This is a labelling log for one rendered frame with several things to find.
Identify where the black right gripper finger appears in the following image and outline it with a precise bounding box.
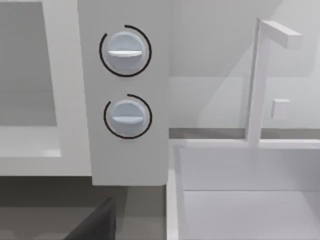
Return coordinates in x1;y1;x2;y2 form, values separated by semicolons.
65;196;117;240

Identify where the pale blue microwave knob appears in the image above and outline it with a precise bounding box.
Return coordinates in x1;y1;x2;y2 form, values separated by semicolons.
103;31;147;72
107;99;147;133

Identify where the pale microwave oven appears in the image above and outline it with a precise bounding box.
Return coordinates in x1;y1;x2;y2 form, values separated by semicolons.
0;0;173;187

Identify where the white sink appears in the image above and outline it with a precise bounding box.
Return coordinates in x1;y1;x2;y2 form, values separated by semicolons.
165;138;320;240

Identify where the tall white tap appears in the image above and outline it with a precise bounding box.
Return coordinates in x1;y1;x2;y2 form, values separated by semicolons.
245;16;302;146

